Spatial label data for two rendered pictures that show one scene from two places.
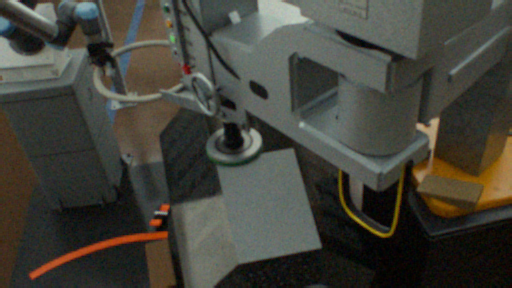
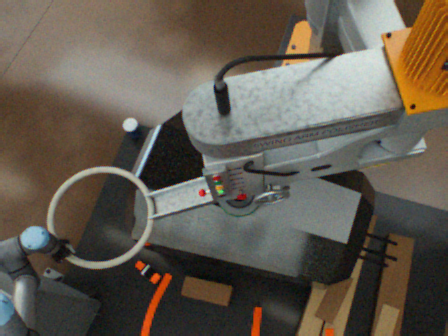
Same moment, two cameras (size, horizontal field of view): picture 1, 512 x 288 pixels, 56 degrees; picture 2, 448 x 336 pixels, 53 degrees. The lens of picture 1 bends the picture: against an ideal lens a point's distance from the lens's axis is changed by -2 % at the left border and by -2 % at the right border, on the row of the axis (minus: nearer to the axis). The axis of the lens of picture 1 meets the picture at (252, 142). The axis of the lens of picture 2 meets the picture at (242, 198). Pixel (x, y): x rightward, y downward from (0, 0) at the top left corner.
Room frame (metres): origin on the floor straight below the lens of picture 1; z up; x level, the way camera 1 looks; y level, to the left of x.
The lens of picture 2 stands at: (1.12, 0.62, 2.94)
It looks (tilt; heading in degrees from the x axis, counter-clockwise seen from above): 73 degrees down; 303
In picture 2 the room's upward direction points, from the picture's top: 9 degrees counter-clockwise
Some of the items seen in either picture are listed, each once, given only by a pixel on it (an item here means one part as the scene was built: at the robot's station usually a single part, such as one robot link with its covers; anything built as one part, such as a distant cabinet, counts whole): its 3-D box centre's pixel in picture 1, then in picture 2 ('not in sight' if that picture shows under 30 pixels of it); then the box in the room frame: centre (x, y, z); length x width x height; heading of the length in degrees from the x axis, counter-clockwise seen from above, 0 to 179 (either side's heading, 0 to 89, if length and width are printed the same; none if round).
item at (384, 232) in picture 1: (370, 188); not in sight; (0.95, -0.31, 1.08); 0.23 x 0.03 x 0.32; 35
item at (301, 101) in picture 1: (297, 78); (333, 141); (1.16, -0.14, 1.33); 0.74 x 0.23 x 0.49; 35
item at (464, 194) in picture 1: (449, 188); not in sight; (1.17, -0.66, 0.80); 0.20 x 0.10 x 0.05; 51
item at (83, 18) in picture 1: (88, 18); (38, 240); (2.09, 0.66, 1.20); 0.10 x 0.09 x 0.12; 48
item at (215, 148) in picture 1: (234, 143); (239, 193); (1.49, 0.07, 0.87); 0.21 x 0.21 x 0.01
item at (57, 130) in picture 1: (68, 132); (27, 316); (2.35, 1.07, 0.43); 0.50 x 0.50 x 0.85; 0
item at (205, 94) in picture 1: (214, 90); (269, 189); (1.32, 0.10, 1.22); 0.15 x 0.10 x 0.15; 35
